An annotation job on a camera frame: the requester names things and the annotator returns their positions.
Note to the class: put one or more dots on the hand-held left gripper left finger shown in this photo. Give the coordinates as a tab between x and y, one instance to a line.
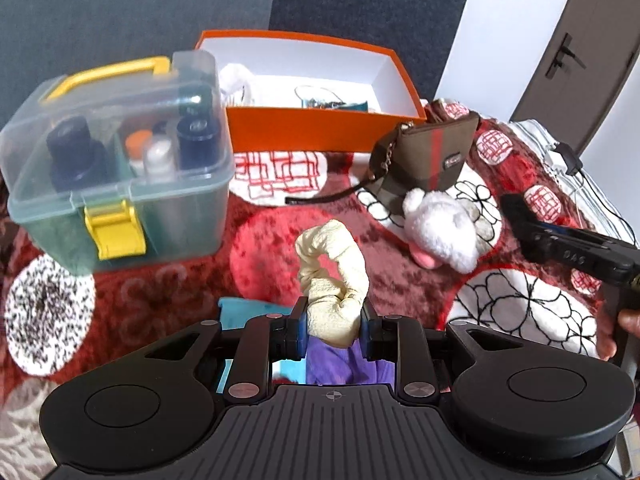
300	332

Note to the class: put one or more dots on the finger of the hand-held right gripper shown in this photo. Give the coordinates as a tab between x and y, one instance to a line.
517	220

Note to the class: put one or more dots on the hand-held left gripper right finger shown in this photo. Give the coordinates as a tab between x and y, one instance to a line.
365	332

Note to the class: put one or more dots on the purple cloth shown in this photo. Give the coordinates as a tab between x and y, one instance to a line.
345	365

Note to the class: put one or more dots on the teal cloth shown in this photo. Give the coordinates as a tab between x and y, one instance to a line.
250	310

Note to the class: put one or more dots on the cream cloth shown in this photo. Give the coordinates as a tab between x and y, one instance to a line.
335	280

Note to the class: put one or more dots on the white plush toy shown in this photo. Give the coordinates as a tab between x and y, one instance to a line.
445	232

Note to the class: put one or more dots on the orange cardboard box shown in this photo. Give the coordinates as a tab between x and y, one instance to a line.
310	127

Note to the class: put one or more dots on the white cloth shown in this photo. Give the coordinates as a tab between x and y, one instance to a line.
234	82

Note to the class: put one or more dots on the person's right hand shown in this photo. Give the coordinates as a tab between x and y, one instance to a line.
607	332

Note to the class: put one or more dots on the white patterned bedsheet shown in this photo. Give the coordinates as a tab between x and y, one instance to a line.
545	145

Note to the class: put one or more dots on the brown striped zipper pouch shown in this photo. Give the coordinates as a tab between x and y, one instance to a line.
425	160

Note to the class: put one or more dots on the brown door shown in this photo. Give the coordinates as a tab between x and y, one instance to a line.
585	40

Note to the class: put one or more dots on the navy cap bottle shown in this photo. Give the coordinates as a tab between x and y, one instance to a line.
198	135

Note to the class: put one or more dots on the white bottle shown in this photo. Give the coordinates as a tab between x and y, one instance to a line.
160	157

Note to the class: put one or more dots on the orange cap bottle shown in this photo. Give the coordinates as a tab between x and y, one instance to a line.
137	145

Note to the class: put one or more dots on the clear plastic storage box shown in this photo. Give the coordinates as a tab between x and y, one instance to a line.
65	220

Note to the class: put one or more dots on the black cap bottle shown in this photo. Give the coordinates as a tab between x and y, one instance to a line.
75	152

